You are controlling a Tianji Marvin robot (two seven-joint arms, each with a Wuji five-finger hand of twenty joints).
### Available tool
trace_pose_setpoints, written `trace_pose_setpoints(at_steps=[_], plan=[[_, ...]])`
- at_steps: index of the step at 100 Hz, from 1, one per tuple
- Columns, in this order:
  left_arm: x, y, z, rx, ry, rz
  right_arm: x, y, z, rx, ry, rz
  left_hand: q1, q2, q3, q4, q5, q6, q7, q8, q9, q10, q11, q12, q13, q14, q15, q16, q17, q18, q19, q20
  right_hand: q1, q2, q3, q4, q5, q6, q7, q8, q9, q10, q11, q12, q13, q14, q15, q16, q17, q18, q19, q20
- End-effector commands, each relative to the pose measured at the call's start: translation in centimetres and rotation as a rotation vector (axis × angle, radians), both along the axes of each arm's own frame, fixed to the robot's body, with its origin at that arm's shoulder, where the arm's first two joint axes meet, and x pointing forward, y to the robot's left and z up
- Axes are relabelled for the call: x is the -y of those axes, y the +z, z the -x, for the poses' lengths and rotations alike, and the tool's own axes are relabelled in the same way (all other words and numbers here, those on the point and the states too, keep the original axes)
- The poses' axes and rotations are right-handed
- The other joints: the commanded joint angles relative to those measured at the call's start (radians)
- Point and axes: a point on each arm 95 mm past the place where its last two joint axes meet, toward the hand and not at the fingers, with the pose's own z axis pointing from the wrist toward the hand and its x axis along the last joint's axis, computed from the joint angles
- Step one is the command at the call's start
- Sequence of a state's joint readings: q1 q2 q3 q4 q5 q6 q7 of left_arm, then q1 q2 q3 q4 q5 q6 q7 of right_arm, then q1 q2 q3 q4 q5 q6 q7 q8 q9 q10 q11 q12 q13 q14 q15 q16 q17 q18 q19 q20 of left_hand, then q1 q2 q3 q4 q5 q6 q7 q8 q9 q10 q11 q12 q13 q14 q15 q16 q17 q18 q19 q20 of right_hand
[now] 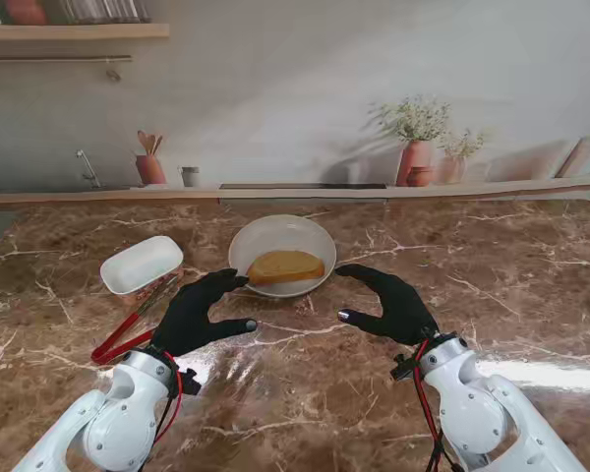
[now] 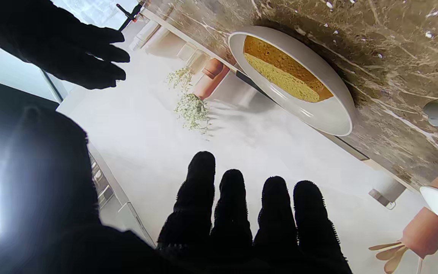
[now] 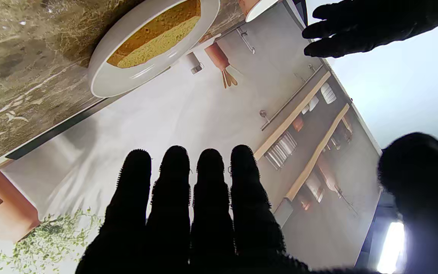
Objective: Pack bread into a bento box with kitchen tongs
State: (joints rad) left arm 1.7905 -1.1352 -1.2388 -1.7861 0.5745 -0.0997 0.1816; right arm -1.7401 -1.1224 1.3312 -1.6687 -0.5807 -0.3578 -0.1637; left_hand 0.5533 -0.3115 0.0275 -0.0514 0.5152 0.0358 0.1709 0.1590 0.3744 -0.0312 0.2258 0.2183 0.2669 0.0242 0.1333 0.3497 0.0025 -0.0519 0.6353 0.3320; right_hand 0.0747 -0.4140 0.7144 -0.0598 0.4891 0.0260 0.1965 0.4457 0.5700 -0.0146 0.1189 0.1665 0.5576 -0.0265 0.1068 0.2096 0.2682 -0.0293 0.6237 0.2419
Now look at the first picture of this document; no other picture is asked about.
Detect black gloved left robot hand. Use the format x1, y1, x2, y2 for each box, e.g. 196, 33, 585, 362
149, 267, 259, 358

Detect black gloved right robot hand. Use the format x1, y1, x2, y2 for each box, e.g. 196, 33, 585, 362
334, 264, 442, 347

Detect white bento box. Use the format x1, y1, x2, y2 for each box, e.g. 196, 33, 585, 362
99, 235, 185, 297

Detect red handled metal kitchen tongs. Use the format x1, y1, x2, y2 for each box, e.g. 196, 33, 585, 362
89, 273, 181, 366

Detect toasted bread slice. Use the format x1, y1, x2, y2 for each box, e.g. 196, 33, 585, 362
246, 250, 326, 287

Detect printed kitchen backdrop banner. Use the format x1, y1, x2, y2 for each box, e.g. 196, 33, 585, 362
0, 0, 590, 212

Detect white round plate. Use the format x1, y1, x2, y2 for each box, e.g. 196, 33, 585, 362
227, 213, 337, 299

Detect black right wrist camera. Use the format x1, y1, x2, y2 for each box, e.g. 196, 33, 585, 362
390, 353, 420, 381

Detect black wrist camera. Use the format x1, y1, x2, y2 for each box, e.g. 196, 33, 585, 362
179, 368, 203, 395
390, 353, 420, 381

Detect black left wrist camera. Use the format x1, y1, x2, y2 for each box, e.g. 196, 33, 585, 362
179, 368, 203, 395

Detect red left wrist cable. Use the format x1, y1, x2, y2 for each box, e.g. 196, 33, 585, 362
154, 351, 186, 443

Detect red wrist cable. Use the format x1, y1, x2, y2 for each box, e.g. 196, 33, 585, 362
154, 351, 186, 443
412, 338, 461, 472

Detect red right wrist cable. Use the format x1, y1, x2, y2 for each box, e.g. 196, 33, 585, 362
412, 338, 461, 472

